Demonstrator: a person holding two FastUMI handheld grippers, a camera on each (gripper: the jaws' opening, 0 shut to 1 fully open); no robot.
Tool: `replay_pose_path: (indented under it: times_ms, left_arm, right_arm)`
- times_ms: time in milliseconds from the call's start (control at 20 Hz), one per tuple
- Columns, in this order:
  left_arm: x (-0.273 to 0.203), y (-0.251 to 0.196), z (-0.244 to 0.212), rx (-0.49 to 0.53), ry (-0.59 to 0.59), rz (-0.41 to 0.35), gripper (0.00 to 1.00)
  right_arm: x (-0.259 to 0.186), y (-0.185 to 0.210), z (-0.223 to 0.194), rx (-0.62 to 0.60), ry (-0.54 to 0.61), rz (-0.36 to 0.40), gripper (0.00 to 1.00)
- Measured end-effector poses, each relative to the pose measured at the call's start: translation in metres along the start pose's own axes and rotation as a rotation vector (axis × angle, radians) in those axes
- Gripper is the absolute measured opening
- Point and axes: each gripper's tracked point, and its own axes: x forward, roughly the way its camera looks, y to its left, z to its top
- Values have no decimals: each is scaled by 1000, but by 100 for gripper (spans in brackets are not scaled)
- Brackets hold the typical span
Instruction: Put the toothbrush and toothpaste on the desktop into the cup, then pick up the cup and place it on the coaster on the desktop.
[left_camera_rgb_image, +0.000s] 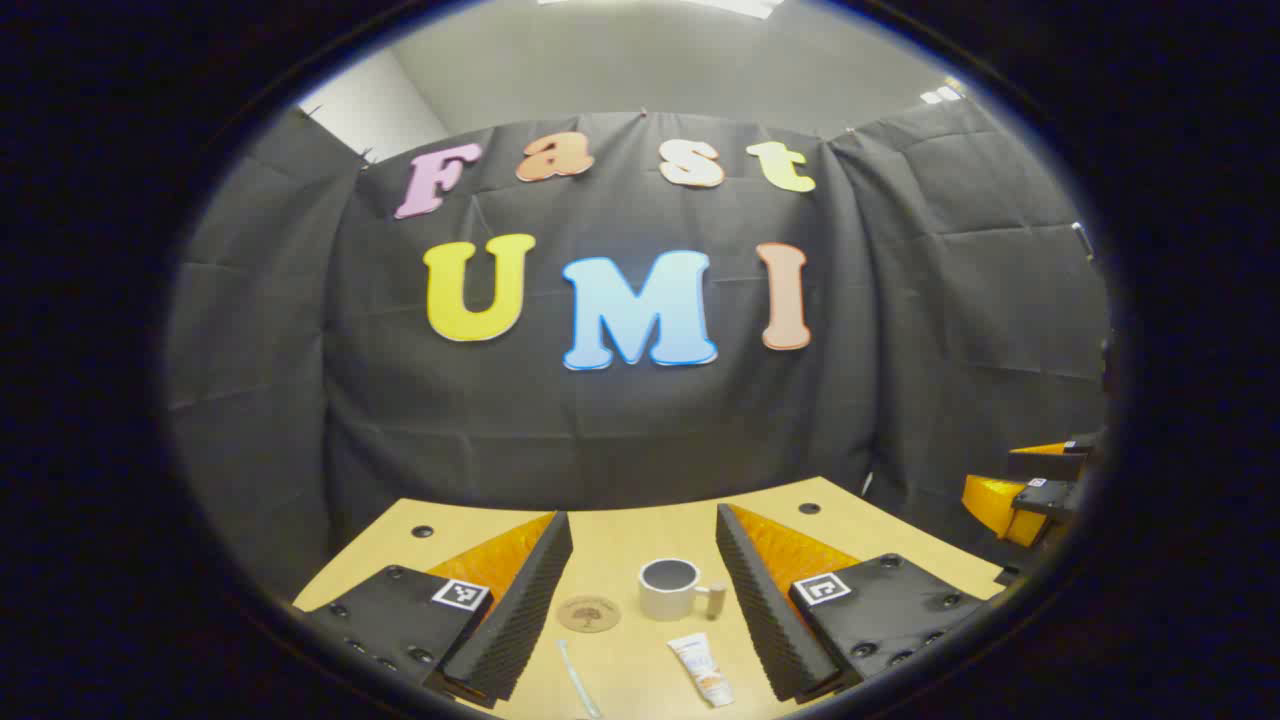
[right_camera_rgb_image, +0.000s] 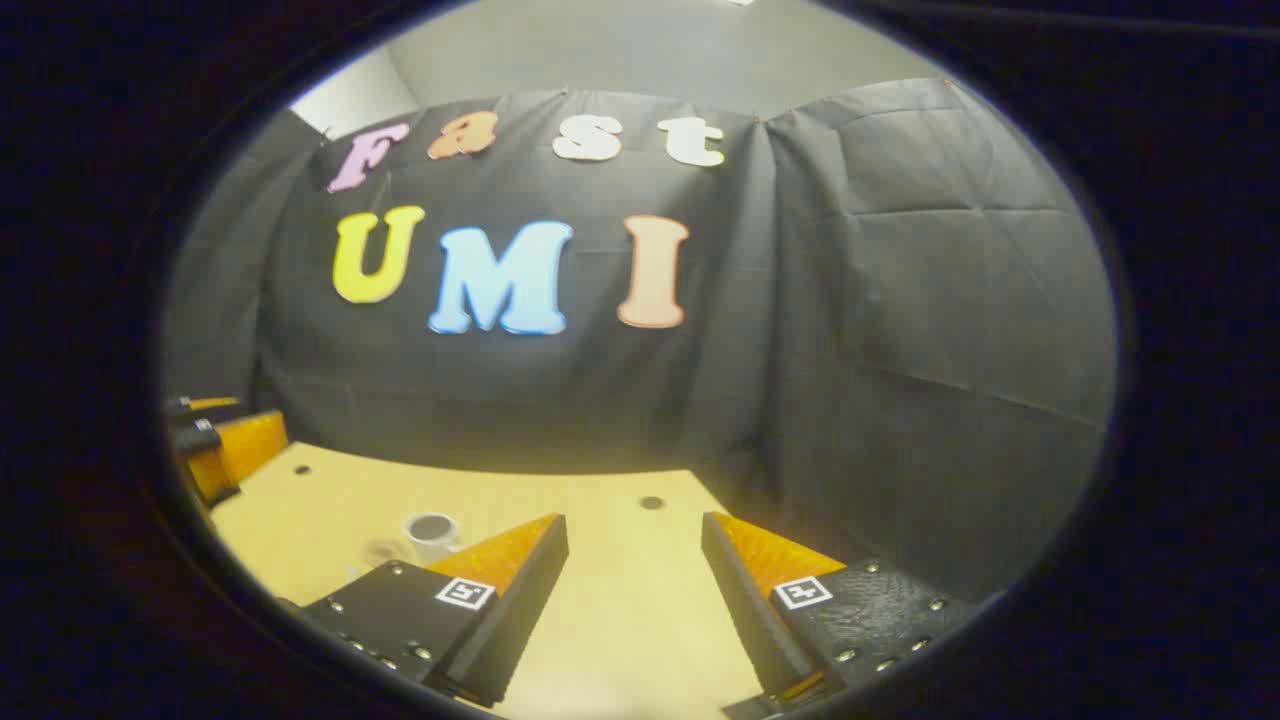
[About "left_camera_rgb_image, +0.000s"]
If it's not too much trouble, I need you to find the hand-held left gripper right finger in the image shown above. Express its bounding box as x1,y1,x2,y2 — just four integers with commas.
715,503,1006,704

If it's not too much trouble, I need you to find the white cup with wooden handle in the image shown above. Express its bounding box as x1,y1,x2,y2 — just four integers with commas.
638,557,728,623

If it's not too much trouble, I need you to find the wooden desktop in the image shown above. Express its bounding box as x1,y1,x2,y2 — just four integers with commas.
292,476,1006,720

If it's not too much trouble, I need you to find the pale blue toothbrush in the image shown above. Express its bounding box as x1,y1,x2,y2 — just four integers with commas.
557,640,605,720

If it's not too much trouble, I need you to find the white toothpaste tube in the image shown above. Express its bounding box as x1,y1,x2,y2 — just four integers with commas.
667,632,735,709

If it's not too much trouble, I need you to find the black backdrop cloth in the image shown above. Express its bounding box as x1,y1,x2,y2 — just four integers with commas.
165,100,1113,601

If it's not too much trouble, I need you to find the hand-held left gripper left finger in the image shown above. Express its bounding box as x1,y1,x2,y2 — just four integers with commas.
300,510,575,711

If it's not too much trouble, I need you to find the round wooden coaster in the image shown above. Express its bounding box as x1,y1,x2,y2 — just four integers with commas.
556,595,622,634

